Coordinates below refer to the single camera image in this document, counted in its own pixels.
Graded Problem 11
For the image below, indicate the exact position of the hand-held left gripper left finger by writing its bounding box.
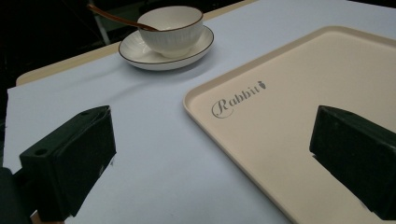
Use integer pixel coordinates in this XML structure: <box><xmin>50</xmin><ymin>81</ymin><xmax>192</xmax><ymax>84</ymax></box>
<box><xmin>19</xmin><ymin>105</ymin><xmax>118</xmax><ymax>222</ymax></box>

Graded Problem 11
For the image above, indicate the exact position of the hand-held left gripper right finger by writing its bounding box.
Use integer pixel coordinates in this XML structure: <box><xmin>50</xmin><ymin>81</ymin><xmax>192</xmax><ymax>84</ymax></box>
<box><xmin>309</xmin><ymin>105</ymin><xmax>396</xmax><ymax>221</ymax></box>

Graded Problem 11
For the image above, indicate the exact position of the beige plastic tray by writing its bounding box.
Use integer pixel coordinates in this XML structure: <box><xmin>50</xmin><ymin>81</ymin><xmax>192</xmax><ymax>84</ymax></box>
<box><xmin>182</xmin><ymin>25</ymin><xmax>396</xmax><ymax>224</ymax></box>

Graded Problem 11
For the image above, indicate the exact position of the pale blue table mat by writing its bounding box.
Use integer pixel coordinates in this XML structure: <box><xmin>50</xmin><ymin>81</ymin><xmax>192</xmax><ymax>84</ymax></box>
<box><xmin>2</xmin><ymin>0</ymin><xmax>396</xmax><ymax>224</ymax></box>

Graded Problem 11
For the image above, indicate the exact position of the white saucer with brown rim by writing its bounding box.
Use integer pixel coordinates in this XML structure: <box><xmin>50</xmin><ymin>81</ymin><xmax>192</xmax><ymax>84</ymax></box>
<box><xmin>118</xmin><ymin>24</ymin><xmax>215</xmax><ymax>72</ymax></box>

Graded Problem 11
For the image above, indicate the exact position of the metal stand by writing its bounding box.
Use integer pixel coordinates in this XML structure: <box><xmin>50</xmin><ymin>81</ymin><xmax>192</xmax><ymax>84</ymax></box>
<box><xmin>92</xmin><ymin>10</ymin><xmax>112</xmax><ymax>47</ymax></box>

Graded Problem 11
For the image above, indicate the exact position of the brown spoon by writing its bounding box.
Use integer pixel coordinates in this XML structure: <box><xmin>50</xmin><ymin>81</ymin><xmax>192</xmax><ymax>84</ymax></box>
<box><xmin>87</xmin><ymin>3</ymin><xmax>161</xmax><ymax>33</ymax></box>

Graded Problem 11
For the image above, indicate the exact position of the white ribbed bowl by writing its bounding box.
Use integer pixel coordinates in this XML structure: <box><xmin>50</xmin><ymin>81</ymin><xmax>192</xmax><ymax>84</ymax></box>
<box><xmin>136</xmin><ymin>5</ymin><xmax>205</xmax><ymax>60</ymax></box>

